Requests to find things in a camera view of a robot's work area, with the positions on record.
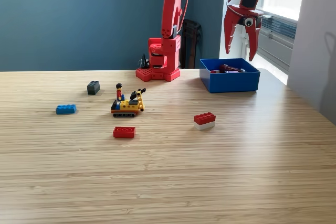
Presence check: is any dark red toy car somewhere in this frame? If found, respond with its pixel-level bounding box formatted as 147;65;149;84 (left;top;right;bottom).
219;63;246;73

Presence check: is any small yellow toy digger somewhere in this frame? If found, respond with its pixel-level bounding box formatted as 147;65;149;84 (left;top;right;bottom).
110;88;147;118

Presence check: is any blue plastic bin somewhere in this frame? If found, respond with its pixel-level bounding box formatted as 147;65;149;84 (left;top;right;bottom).
198;58;260;93

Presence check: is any grey window vent unit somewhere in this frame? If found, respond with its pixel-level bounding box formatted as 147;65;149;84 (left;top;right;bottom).
243;8;298;71

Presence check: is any dark folded chair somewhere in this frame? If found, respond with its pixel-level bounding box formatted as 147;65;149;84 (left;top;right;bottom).
180;18;203;69

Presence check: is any red on white brick stack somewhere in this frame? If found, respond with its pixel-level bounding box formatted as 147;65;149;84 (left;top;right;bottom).
194;112;217;131

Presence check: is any toy figure red shirt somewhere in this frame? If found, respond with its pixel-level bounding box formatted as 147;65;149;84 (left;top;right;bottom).
115;83;125;102

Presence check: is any red building brick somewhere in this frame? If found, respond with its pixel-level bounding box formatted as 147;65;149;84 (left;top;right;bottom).
112;126;137;138

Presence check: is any black building brick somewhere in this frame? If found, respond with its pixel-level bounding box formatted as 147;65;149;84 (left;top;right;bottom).
87;80;101;95

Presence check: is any blue flat building brick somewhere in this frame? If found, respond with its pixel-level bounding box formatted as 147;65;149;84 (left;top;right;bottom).
55;104;77;115

